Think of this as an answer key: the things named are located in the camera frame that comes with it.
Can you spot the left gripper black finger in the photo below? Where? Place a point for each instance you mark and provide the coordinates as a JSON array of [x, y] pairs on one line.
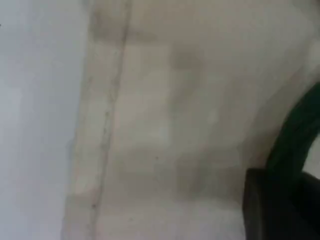
[[280, 207]]

